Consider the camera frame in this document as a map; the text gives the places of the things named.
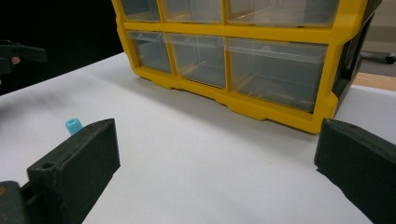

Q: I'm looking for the light wooden table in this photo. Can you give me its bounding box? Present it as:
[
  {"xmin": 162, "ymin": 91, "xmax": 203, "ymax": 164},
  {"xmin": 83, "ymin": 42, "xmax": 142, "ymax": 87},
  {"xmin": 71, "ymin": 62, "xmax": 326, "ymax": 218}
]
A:
[{"xmin": 353, "ymin": 72, "xmax": 396, "ymax": 92}]

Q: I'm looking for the small blue plastic cap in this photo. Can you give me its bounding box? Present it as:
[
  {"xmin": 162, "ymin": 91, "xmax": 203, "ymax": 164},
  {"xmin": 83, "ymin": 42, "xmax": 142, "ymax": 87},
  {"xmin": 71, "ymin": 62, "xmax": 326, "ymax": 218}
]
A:
[{"xmin": 64, "ymin": 118, "xmax": 84, "ymax": 136}]

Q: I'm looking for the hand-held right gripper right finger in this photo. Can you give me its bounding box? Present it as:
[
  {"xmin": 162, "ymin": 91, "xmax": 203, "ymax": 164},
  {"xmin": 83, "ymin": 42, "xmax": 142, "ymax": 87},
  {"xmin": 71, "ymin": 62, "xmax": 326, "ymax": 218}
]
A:
[{"xmin": 314, "ymin": 118, "xmax": 396, "ymax": 224}]

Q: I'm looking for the yellow and black organizer cabinet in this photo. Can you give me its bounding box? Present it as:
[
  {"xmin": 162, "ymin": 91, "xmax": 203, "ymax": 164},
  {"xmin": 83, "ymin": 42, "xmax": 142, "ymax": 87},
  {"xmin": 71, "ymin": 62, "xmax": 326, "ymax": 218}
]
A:
[{"xmin": 110, "ymin": 0, "xmax": 384, "ymax": 134}]

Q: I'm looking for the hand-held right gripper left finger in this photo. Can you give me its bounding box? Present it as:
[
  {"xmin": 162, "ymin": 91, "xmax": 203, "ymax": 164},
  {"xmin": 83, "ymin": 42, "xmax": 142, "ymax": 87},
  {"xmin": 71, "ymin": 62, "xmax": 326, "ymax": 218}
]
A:
[{"xmin": 27, "ymin": 118, "xmax": 121, "ymax": 224}]

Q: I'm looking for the set of clear cabinet drawers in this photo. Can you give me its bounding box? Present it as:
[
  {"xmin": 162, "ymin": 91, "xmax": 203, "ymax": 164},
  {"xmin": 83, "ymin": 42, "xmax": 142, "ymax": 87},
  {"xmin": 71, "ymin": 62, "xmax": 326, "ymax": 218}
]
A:
[{"xmin": 120, "ymin": 0, "xmax": 340, "ymax": 114}]

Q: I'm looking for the dark wheeled base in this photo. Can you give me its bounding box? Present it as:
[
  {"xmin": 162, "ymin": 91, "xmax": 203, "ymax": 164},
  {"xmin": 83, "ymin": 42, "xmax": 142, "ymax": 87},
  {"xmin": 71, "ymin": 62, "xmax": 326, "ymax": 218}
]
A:
[{"xmin": 361, "ymin": 50, "xmax": 396, "ymax": 65}]

